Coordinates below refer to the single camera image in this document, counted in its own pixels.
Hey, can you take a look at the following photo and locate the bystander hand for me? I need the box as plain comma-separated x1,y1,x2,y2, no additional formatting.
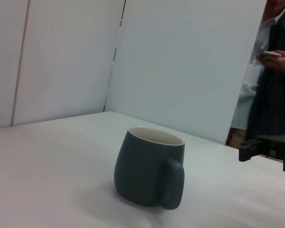
256,49,285,75

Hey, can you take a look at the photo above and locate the grey ceramic mug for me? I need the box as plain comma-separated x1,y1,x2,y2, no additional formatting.
113,126,186,211

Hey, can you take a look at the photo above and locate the person in dark jacket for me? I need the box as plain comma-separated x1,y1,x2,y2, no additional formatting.
225,0,285,146

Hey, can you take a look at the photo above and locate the silver smartphone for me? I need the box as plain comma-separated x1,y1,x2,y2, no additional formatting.
261,50,282,59

